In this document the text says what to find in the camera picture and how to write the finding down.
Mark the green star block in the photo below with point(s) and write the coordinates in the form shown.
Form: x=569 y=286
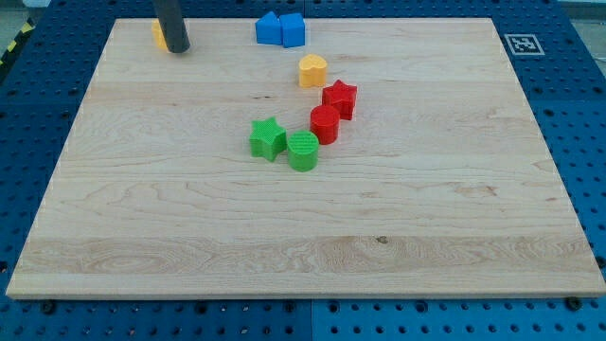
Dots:
x=267 y=139

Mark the red star block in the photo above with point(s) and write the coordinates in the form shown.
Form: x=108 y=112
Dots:
x=341 y=96

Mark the green cylinder block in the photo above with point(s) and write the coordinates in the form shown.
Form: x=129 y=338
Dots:
x=303 y=149

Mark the red cylinder block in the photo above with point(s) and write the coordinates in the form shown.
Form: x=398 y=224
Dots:
x=324 y=123

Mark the yellow heart block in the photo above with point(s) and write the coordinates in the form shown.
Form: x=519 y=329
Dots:
x=312 y=71

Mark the light wooden board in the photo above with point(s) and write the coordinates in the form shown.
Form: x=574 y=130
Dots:
x=441 y=185

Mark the blue cube block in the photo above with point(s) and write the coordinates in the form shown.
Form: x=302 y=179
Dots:
x=293 y=30

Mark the blue pentagon block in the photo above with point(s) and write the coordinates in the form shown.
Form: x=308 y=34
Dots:
x=268 y=29

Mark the yellow block behind rod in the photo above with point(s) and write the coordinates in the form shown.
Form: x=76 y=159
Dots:
x=158 y=35

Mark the white fiducial marker tag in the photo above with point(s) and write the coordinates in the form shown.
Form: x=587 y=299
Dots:
x=524 y=44

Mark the black bolt front left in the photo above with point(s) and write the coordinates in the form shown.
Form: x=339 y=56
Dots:
x=48 y=307

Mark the black bolt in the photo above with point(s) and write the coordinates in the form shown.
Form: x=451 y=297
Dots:
x=48 y=307
x=573 y=303

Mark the black bolt front right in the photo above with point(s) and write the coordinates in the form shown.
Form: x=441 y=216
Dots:
x=573 y=303

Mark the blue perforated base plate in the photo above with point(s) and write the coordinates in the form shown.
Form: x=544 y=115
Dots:
x=42 y=92

